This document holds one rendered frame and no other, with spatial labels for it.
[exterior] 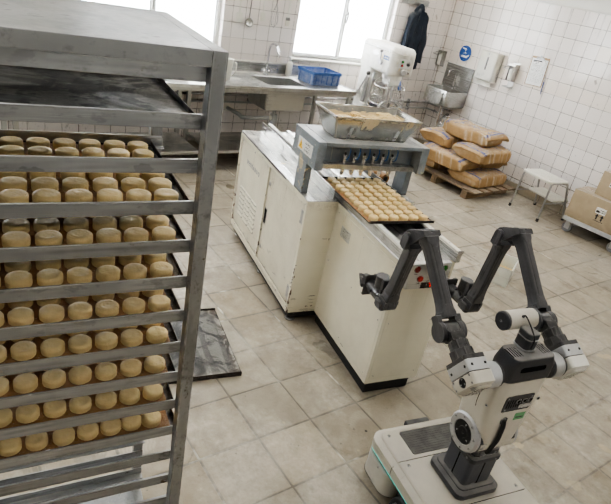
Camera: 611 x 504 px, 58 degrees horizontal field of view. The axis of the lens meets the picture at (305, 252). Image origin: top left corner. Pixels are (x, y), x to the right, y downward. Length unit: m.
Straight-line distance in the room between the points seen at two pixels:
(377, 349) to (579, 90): 4.71
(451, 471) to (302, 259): 1.46
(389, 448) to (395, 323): 0.67
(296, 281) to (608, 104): 4.43
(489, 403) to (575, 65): 5.34
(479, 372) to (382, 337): 1.01
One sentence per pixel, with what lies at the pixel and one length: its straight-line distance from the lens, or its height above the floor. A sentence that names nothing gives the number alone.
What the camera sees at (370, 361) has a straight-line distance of 2.96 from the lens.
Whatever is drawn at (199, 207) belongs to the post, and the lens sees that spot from 1.14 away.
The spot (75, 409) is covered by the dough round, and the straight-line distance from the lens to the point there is 1.46.
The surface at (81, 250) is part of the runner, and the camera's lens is 1.17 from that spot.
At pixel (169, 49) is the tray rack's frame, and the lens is 1.03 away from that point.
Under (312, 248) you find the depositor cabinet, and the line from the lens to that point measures 3.25.
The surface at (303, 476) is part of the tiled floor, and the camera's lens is 2.65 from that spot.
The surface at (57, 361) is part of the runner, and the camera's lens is 1.32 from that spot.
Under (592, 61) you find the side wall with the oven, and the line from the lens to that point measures 6.94.
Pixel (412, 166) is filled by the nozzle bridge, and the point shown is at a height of 1.05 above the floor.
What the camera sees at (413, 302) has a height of 0.60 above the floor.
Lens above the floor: 1.98
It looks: 27 degrees down
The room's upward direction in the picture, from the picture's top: 12 degrees clockwise
